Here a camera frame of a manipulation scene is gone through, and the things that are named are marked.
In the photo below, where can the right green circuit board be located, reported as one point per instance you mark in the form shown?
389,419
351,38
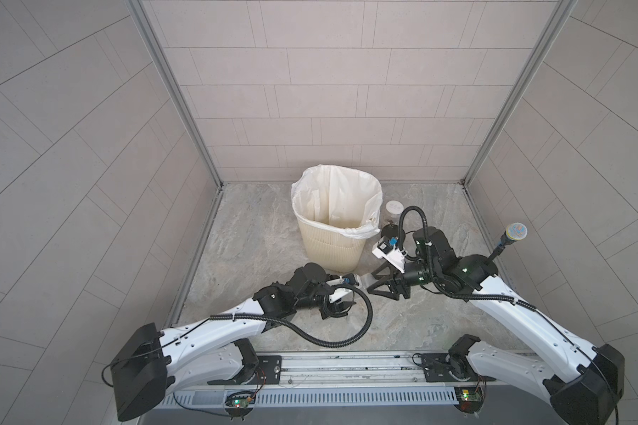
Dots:
470,400

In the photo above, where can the green circuit board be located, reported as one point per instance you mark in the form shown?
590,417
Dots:
240,400
470,400

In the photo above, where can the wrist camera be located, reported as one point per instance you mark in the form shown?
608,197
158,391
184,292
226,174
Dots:
338,291
386,249

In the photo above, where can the white plastic bin liner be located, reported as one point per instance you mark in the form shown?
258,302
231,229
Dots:
343,201

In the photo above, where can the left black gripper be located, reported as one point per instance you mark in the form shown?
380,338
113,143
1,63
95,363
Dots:
329,304

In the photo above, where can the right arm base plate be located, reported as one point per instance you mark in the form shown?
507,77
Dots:
444,367

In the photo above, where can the left green circuit board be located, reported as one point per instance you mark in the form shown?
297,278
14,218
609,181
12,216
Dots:
240,400

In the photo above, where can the black stand with round top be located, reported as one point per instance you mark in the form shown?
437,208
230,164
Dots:
514,232

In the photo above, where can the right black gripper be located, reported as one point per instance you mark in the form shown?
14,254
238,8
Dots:
396,282

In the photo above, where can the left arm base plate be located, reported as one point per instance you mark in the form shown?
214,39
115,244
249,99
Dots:
265,369

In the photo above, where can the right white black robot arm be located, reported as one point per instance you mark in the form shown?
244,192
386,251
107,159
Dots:
581,381

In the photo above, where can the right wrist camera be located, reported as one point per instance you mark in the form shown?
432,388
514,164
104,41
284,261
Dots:
386,249

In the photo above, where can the aluminium mounting rail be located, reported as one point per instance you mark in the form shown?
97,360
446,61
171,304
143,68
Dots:
322,370

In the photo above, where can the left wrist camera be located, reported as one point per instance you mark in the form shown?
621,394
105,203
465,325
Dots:
338,291

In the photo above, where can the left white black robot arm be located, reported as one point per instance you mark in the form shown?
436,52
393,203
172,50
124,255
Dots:
155,363

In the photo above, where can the white lidded glass jar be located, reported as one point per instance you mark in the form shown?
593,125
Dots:
394,210

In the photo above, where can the cream woven waste bin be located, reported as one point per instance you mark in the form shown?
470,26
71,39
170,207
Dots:
330,249

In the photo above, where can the black lidded glass jar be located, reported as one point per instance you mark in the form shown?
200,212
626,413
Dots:
390,233

